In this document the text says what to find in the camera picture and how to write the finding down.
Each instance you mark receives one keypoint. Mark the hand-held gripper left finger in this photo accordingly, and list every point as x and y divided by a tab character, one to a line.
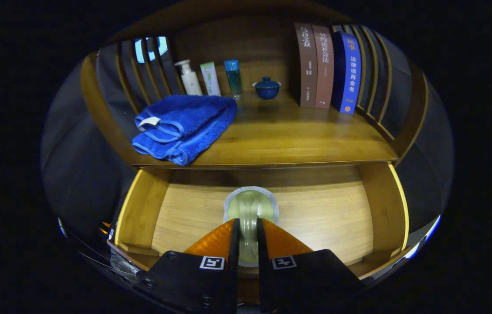
184	279

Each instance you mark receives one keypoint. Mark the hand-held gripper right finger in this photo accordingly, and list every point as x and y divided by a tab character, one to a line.
311	279

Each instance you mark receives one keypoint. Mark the wooden drawer with black knob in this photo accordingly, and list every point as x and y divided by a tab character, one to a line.
337	213

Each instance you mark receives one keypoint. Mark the pale green ornament grey base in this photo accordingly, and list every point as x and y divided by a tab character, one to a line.
250	205

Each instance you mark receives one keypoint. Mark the wooden countertop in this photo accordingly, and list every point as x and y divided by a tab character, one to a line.
298	139

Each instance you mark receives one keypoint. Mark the wooden cabinet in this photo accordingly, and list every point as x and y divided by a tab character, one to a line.
246	39

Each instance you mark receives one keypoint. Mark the folded blue towel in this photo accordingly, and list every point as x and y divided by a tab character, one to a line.
184	117

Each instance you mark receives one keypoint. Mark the blue lidded teacup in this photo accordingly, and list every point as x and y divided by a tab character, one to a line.
266	89

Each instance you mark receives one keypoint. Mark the white pump bottle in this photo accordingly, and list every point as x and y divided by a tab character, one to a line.
191	83

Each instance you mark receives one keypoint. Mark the white and green tube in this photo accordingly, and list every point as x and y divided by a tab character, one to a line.
211	80

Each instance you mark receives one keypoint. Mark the teal bottle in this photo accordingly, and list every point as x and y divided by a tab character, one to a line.
233	80

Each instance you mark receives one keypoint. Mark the blue book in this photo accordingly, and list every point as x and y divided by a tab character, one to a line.
350	74

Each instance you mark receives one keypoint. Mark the dark brown book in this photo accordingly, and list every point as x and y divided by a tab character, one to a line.
307	65

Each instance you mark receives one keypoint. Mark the reddish brown book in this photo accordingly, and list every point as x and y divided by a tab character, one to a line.
324	65

